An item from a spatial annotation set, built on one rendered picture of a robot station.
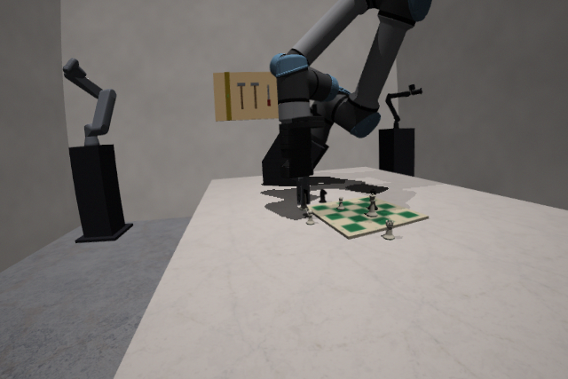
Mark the green and cream chessboard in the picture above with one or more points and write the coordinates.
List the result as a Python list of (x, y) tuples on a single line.
[(353, 222)]

